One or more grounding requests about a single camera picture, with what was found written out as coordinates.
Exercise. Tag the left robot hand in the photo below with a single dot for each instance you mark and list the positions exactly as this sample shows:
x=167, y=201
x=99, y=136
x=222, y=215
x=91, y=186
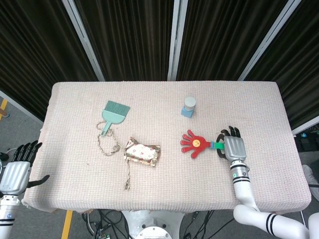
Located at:
x=13, y=174

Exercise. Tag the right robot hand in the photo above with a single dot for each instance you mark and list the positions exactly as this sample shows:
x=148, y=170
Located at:
x=234, y=148

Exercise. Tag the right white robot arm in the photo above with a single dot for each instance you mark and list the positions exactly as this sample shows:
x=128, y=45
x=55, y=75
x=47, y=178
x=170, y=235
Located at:
x=243, y=184

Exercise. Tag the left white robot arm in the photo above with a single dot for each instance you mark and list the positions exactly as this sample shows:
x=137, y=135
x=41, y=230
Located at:
x=7, y=216

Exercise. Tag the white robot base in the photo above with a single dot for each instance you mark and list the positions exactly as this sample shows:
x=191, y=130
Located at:
x=152, y=224

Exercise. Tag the light blue block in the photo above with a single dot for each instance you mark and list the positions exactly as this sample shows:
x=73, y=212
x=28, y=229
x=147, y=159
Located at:
x=186, y=113

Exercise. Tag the white jar grey lid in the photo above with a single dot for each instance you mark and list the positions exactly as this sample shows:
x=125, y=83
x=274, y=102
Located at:
x=190, y=103

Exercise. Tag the beige waffle table cloth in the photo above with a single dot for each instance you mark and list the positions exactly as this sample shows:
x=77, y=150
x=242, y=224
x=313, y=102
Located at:
x=174, y=179

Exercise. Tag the grey sneaker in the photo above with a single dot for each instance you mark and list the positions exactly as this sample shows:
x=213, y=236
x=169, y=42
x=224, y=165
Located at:
x=310, y=174

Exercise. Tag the gold foil packet red labels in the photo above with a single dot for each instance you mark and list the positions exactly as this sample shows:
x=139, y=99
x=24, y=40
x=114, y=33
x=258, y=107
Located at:
x=142, y=152

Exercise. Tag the green circuit board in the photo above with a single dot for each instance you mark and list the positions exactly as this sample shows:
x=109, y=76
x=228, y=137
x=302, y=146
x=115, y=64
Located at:
x=102, y=234

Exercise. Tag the black curtain panel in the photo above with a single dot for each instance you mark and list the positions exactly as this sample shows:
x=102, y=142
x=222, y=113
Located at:
x=299, y=62
x=37, y=49
x=129, y=37
x=224, y=37

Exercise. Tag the teal plastic hand brush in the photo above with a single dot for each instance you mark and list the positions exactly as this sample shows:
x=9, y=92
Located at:
x=113, y=117

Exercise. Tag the grey aluminium partition rail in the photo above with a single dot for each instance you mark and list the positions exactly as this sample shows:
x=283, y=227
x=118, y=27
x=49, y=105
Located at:
x=305, y=128
x=20, y=108

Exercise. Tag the grey aluminium partition post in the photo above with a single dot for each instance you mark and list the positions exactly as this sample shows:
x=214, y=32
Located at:
x=177, y=37
x=83, y=37
x=268, y=37

